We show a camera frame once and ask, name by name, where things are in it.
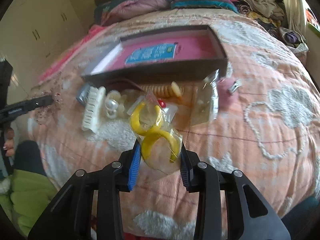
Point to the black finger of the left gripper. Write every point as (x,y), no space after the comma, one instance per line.
(11,112)

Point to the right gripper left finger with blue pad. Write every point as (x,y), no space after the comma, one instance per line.
(69,214)

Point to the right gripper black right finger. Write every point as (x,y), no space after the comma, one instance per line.
(249,215)

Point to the pink dotted scrunchie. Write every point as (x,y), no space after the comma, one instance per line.
(44,113)

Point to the blue silver hair comb clip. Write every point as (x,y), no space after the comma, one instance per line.
(82,94)

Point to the white hair claw clip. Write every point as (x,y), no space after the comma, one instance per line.
(95,101)

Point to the brown banana hair clip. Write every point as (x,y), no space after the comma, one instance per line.
(122,84)

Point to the pink fluffy pompom hair clip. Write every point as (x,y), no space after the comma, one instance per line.
(228,92)

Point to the yellow hoop earrings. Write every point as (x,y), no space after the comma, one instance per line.
(160,143)

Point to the clear bag with earrings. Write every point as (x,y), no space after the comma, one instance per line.
(206,104)

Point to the red bead earrings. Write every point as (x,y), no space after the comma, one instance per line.
(170,109)

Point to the person's left hand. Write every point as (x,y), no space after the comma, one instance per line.
(9,142)

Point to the green jacket sleeve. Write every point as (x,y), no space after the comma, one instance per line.
(26,193)

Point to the cream wardrobe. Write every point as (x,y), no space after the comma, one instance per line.
(34,33)

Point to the pink cartoon blanket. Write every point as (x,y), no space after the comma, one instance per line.
(94,32)

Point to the peach quilted bedspread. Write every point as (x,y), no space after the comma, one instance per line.
(271,133)

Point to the pink folded duvet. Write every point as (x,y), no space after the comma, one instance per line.
(115,11)

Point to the dark cardboard tray box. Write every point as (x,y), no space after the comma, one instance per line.
(162,72)

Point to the laundry basket with clothes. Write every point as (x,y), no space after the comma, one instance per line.
(293,40)

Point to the purple teal striped pillow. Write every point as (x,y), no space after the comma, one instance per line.
(211,4)

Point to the clothes on window sill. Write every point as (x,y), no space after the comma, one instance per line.
(313,24)

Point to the pile of clothes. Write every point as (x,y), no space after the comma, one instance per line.
(255,2)

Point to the cream curtain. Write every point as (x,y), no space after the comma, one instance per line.
(296,17)

